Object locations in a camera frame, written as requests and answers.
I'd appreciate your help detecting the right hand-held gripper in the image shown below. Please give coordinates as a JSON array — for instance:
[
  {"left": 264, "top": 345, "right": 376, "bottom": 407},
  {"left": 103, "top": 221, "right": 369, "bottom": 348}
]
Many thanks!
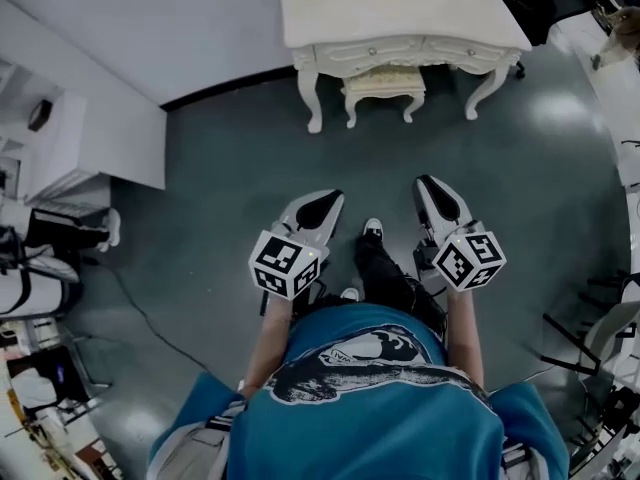
[{"left": 412, "top": 174, "right": 508, "bottom": 293}]

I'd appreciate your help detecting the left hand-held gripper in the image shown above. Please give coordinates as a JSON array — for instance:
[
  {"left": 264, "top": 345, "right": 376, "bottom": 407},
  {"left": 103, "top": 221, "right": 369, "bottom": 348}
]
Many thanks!
[{"left": 248, "top": 189, "right": 346, "bottom": 300}]

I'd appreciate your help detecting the cream cushioned stool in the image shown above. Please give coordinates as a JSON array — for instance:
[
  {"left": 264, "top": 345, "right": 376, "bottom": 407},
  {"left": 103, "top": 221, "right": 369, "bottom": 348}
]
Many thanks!
[{"left": 341, "top": 64, "right": 428, "bottom": 130}]

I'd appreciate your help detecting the person's right forearm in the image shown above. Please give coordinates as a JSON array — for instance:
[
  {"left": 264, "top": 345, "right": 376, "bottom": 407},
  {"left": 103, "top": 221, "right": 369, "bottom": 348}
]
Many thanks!
[{"left": 443, "top": 287, "right": 487, "bottom": 390}]

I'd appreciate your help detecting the person's left forearm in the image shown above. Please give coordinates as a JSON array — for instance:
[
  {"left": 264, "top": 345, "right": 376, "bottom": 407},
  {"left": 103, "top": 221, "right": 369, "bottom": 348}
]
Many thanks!
[{"left": 238, "top": 291, "right": 297, "bottom": 400}]

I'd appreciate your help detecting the beige shoulder bag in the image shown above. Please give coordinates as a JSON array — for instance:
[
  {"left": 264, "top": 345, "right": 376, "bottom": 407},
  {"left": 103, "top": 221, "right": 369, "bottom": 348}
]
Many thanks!
[{"left": 148, "top": 400, "right": 247, "bottom": 480}]

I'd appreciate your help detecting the person's black trouser leg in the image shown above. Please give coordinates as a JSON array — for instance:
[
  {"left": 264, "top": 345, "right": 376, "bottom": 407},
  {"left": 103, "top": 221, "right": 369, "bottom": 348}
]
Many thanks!
[{"left": 353, "top": 234, "right": 447, "bottom": 330}]

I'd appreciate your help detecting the black metal rack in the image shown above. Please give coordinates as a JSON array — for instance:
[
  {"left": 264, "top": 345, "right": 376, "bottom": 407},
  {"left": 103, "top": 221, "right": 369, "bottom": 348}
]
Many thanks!
[{"left": 541, "top": 266, "right": 640, "bottom": 378}]

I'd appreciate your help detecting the person's blue printed shirt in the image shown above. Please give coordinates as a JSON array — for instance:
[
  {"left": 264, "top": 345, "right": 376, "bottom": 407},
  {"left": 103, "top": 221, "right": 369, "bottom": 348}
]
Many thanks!
[{"left": 149, "top": 302, "right": 571, "bottom": 480}]

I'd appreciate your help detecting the white side desk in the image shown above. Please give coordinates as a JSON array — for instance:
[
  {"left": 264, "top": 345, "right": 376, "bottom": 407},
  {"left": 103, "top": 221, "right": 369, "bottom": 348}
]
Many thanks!
[{"left": 548, "top": 6, "right": 640, "bottom": 190}]

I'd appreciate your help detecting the white cabinet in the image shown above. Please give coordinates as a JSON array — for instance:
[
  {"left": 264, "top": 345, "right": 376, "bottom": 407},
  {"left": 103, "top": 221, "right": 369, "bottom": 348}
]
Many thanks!
[{"left": 0, "top": 0, "right": 168, "bottom": 205}]

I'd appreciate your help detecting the white and black chair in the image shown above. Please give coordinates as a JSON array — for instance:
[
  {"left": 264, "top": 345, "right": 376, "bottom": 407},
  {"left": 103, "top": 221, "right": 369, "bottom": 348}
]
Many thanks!
[{"left": 0, "top": 225, "right": 85, "bottom": 318}]

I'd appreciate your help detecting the white carved table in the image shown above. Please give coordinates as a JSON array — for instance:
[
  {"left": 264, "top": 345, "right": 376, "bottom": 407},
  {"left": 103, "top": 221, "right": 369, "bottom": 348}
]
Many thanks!
[{"left": 278, "top": 0, "right": 534, "bottom": 135}]

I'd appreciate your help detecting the black office chair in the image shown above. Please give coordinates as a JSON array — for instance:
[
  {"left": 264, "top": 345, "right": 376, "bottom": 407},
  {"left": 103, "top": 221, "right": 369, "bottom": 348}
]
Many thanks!
[{"left": 490, "top": 0, "right": 599, "bottom": 48}]

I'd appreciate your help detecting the brown furry object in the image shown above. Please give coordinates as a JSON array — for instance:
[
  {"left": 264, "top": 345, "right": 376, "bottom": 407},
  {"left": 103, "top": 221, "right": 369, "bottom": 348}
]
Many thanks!
[{"left": 598, "top": 4, "right": 640, "bottom": 71}]

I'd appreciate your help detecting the cluttered workbench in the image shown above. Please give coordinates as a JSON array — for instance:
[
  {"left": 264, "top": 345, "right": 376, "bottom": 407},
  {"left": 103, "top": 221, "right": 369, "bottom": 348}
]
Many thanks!
[{"left": 0, "top": 316, "right": 124, "bottom": 480}]

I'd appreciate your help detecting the small black box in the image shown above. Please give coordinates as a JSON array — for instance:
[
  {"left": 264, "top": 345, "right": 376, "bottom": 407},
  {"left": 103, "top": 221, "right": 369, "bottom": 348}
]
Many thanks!
[{"left": 26, "top": 98, "right": 55, "bottom": 133}]

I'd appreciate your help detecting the black floor cable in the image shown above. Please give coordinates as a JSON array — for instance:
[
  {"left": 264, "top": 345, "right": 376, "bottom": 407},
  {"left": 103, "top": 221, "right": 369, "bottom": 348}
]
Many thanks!
[{"left": 81, "top": 256, "right": 237, "bottom": 385}]

